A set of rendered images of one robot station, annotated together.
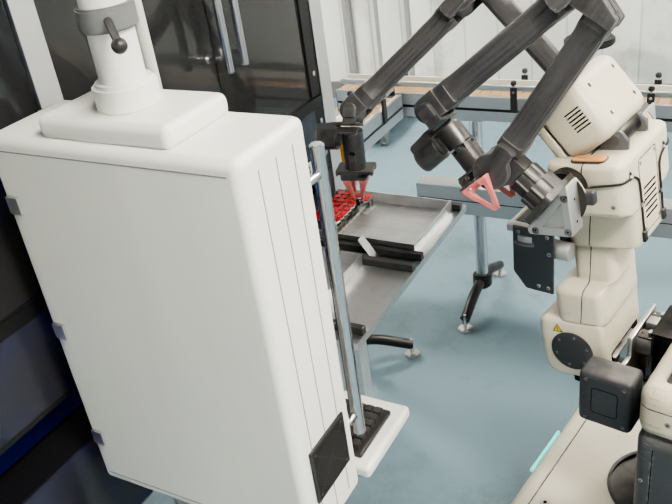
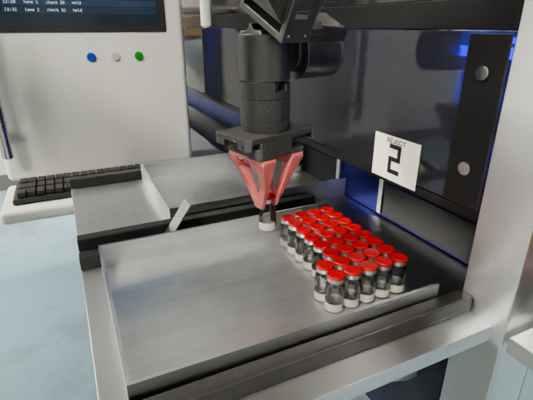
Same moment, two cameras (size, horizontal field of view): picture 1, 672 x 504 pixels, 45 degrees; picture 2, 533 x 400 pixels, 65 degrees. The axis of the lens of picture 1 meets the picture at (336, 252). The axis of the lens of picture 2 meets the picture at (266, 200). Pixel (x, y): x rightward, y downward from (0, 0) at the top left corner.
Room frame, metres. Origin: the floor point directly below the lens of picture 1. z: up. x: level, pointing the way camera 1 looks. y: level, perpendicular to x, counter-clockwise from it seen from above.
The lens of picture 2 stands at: (2.27, -0.50, 1.18)
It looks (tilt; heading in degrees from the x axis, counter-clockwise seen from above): 22 degrees down; 122
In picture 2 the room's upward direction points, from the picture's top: straight up
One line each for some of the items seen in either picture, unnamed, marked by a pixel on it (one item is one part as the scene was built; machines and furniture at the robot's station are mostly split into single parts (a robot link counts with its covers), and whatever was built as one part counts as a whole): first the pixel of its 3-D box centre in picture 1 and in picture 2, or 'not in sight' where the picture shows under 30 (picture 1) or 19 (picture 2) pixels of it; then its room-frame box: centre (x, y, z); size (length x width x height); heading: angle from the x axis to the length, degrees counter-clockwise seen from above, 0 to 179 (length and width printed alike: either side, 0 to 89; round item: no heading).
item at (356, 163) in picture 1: (355, 160); (265, 112); (2.01, -0.09, 1.09); 0.10 x 0.07 x 0.07; 72
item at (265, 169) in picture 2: (356, 184); (267, 170); (2.01, -0.08, 1.02); 0.07 x 0.07 x 0.09; 72
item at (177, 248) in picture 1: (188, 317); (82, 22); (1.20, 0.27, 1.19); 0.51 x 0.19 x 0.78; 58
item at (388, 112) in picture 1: (346, 131); not in sight; (2.67, -0.10, 0.92); 0.69 x 0.15 x 0.16; 148
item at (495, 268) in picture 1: (482, 287); not in sight; (2.86, -0.59, 0.07); 0.50 x 0.08 x 0.14; 148
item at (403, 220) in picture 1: (377, 219); (254, 275); (2.02, -0.13, 0.90); 0.34 x 0.26 x 0.04; 57
